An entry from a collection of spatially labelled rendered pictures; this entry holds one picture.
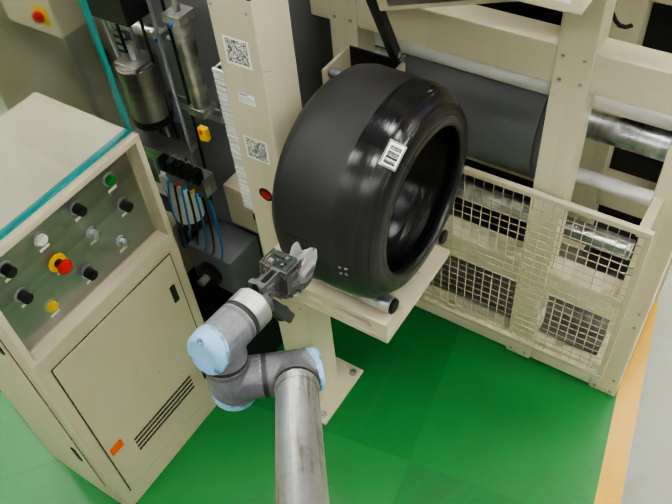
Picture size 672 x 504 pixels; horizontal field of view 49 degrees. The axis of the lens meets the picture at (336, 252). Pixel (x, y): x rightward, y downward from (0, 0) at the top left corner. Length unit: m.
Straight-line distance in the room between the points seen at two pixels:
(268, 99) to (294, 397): 0.74
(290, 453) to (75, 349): 1.01
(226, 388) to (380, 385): 1.43
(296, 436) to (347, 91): 0.79
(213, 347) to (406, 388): 1.54
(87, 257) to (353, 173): 0.83
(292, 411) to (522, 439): 1.55
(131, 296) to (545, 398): 1.54
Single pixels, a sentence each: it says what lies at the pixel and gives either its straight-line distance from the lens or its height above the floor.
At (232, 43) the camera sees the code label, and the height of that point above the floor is 1.53.
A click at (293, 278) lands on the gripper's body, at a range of 1.56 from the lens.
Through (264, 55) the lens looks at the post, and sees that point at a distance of 1.73.
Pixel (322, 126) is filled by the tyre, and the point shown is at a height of 1.42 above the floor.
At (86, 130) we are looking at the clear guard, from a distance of 1.91.
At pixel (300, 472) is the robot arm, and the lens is 1.22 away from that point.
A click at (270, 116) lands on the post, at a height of 1.35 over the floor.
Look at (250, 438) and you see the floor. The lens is 2.81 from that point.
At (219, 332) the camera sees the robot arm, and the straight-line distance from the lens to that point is 1.42.
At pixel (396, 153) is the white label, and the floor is 1.41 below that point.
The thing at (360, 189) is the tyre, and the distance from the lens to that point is 1.59.
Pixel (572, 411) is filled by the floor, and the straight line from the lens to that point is 2.88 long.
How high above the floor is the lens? 2.45
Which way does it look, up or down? 48 degrees down
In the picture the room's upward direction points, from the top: 6 degrees counter-clockwise
